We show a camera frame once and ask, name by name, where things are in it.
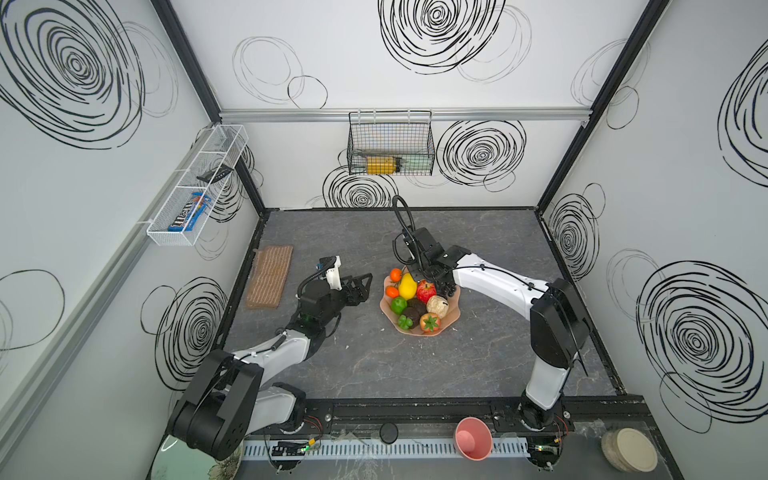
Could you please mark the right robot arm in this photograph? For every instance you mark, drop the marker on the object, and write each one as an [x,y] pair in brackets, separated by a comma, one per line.
[557,317]

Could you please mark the yellow bottle in basket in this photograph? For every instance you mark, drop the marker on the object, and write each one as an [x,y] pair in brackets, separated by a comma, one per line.
[382,165]

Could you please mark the dark avocado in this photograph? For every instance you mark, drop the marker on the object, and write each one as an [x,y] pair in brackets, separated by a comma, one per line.
[417,306]

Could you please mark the red crinkled fruit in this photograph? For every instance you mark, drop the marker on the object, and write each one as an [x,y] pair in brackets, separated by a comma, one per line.
[425,291]

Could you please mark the green item in basket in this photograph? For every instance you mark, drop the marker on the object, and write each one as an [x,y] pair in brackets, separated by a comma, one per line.
[416,164]

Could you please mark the blue candy packet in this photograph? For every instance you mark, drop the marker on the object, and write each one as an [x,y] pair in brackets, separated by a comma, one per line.
[186,219]

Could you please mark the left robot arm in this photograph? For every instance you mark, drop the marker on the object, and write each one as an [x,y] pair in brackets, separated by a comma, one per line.
[231,396]

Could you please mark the yellow lemon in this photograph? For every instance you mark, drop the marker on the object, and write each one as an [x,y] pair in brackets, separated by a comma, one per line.
[407,287]

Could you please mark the green floral plate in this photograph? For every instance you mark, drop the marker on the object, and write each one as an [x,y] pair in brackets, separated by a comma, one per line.
[175,460]

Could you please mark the white wire shelf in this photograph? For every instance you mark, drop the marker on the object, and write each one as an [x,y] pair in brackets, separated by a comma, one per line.
[217,145]

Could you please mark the green lime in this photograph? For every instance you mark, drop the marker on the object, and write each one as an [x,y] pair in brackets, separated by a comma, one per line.
[398,305]

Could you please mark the beige pale fruit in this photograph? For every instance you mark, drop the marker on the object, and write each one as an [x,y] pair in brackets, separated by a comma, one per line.
[438,306]

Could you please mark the pink cup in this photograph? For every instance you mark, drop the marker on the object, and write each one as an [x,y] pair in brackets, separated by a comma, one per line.
[473,439]

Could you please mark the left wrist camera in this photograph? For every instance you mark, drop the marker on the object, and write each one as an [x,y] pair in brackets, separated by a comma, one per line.
[329,268]

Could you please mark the dark brown mangosteen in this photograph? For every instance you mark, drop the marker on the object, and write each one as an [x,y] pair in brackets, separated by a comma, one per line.
[409,319]

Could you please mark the red green apple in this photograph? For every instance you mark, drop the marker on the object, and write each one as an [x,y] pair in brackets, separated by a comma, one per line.
[430,323]

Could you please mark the aluminium wall rail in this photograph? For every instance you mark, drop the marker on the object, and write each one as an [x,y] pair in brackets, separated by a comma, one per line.
[326,115]

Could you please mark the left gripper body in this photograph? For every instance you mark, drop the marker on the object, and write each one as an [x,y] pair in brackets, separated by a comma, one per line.
[351,290]

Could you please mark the black wire basket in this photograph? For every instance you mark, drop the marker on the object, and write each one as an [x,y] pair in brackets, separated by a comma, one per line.
[388,138]

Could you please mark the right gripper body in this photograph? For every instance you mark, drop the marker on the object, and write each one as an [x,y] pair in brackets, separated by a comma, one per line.
[441,280]

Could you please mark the brown woven mat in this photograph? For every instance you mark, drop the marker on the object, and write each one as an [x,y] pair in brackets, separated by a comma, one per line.
[269,274]

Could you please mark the black remote control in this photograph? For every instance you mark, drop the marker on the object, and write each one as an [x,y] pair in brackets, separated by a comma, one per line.
[215,175]

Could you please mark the white slotted cable duct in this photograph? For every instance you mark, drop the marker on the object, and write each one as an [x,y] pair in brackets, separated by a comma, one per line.
[435,448]

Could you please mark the pink wavy fruit bowl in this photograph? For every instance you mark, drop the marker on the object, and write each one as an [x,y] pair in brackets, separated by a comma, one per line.
[452,316]

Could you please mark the black round knob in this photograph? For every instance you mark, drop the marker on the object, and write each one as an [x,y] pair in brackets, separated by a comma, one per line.
[388,433]

